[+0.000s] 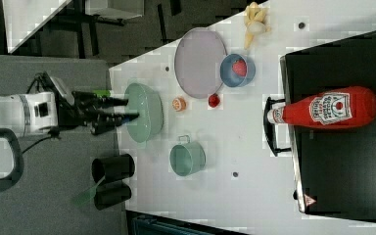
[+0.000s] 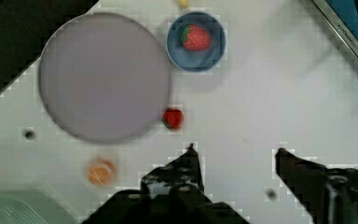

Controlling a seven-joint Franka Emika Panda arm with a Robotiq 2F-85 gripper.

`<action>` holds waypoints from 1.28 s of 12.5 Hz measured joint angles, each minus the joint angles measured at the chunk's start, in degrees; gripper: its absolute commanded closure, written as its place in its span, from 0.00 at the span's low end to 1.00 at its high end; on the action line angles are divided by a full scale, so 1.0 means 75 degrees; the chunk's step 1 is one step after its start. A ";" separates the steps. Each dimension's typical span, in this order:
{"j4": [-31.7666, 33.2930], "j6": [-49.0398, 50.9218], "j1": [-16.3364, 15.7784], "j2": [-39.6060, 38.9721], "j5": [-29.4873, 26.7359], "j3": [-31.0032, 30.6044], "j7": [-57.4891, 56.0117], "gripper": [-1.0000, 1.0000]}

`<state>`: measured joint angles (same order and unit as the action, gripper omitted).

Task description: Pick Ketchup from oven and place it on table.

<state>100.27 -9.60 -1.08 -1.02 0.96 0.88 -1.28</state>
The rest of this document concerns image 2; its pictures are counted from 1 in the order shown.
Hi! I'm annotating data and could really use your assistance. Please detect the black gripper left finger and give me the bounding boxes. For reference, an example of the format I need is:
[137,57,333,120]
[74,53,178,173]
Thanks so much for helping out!
[82,144,249,224]

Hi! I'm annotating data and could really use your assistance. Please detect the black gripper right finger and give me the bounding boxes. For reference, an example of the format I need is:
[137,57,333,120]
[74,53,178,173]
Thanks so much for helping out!
[275,148,358,224]

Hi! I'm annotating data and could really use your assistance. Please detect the strawberry on table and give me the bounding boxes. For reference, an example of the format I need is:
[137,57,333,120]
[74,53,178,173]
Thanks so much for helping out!
[162,108,184,130]

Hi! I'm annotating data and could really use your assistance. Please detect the orange slice toy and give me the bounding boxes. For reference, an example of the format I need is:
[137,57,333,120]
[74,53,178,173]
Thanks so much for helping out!
[86,158,116,187]

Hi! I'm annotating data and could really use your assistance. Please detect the lilac round plate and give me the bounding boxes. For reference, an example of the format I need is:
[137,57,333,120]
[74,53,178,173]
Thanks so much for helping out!
[38,13,172,144]

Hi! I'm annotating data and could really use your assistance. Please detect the small blue bowl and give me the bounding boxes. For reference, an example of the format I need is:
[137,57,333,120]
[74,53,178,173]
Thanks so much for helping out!
[166,11,227,73]

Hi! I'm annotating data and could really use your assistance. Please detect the strawberry in blue bowl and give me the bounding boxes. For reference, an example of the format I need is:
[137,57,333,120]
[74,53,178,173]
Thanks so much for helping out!
[181,24,212,51]

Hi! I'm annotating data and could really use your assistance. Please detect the green oval colander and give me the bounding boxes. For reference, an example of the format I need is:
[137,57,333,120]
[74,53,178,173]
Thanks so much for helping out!
[0,190,79,224]

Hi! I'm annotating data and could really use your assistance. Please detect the toy banana bunch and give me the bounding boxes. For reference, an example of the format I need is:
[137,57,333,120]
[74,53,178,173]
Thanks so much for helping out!
[177,0,188,9]

